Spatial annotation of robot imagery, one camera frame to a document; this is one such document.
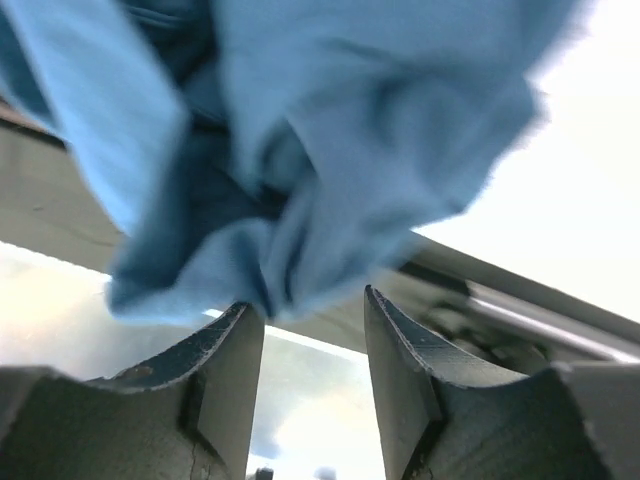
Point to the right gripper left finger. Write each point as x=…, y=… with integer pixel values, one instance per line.
x=186, y=413

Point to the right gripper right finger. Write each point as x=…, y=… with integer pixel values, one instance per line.
x=444, y=413

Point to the blue t shirt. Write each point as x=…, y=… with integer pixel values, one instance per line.
x=272, y=152

